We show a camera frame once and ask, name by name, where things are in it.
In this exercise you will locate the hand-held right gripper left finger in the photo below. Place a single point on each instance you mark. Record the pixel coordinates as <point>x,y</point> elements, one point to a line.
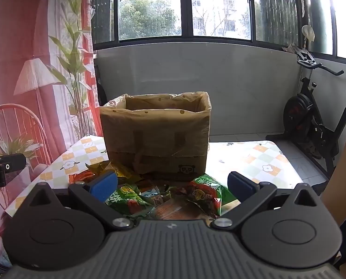
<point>104,184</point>

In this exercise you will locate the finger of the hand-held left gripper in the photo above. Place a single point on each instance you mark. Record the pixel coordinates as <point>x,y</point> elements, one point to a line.
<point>13,162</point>

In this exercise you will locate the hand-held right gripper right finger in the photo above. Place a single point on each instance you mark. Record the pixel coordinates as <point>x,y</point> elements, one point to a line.
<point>239,186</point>

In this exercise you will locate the yellow snack packet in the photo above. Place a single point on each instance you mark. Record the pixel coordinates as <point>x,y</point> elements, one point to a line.
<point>123,173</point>

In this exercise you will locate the green red snack packet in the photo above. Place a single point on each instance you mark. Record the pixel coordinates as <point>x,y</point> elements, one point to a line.
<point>208,191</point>
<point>129,200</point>

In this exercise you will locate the cardboard box with liner bag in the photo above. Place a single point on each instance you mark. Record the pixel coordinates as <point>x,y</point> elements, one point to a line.
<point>155,139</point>

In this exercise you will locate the checkered floral tablecloth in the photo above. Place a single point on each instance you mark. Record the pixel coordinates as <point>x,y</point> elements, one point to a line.
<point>248,162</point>

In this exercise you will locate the brown snack packet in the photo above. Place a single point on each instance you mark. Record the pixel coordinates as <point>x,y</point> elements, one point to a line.
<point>178,209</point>

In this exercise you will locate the brown slipper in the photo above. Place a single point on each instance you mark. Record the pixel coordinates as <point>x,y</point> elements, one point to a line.
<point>314,151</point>

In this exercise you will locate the black exercise bike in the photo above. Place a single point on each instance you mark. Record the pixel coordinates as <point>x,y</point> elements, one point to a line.
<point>309,113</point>

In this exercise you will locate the brown cardboard panel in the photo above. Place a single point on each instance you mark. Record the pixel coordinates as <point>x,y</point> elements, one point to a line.
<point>344,180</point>

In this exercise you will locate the printed backdrop curtain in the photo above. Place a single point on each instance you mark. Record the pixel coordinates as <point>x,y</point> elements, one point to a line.
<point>16,35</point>

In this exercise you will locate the crumpled beige cloth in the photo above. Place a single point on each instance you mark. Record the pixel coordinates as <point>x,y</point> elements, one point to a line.
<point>290,48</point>

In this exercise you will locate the dark framed window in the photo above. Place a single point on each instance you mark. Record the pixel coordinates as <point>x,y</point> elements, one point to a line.
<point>187,39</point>

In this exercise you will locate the white cloth on pole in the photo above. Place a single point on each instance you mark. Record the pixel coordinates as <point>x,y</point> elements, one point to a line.
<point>308,32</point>

